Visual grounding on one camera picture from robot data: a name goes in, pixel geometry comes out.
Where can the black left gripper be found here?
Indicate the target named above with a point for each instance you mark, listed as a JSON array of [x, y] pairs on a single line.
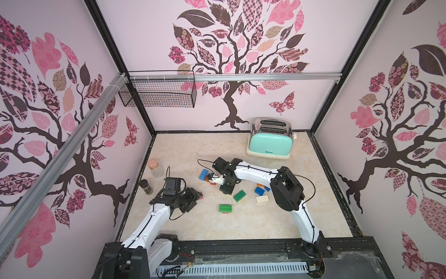
[[195, 197]]

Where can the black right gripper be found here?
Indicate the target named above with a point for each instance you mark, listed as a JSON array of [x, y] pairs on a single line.
[[220, 167]]

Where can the blue long brick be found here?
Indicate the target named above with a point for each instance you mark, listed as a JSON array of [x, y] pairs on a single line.
[[259, 191]]

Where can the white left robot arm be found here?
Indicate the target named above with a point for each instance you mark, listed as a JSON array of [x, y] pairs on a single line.
[[157, 247]]

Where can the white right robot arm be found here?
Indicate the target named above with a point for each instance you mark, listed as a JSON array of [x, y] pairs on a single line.
[[288, 192]]

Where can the small light blue brick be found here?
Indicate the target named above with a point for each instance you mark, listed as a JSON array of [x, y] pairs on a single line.
[[204, 174]]

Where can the dark green brick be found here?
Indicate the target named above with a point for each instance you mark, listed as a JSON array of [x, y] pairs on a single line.
[[239, 196]]

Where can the green long brick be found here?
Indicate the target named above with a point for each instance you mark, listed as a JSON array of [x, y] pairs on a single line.
[[225, 208]]

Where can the pink lidded glass jar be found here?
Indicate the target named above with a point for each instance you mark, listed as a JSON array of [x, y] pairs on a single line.
[[155, 168]]

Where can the dark spice bottle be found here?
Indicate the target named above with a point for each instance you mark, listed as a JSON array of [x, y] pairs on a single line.
[[144, 185]]

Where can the white brick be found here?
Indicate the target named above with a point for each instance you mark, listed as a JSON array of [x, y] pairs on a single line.
[[262, 198]]

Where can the mint green Belinee toaster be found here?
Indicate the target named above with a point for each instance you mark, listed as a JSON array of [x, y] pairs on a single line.
[[270, 138]]

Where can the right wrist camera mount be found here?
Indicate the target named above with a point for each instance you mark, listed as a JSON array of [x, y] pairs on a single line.
[[215, 179]]

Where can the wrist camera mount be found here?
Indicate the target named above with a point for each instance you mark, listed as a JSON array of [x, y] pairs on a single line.
[[174, 186], [215, 179]]

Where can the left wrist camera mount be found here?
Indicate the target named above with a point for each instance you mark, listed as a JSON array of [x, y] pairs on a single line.
[[174, 186]]

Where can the black wire basket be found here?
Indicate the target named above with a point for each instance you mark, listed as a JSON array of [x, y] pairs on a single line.
[[160, 89]]

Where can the white slotted cable duct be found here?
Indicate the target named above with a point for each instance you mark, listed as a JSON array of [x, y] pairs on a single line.
[[234, 269]]

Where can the aluminium rail back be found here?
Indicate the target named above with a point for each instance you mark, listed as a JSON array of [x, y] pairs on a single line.
[[269, 77]]

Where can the aluminium rail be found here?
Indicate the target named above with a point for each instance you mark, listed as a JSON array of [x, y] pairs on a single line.
[[269, 77], [29, 203]]

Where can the aluminium rail left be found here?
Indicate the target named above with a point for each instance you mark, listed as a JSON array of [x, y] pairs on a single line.
[[29, 203]]

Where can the black enclosure corner post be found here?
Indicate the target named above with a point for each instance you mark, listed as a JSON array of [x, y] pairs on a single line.
[[368, 31]]

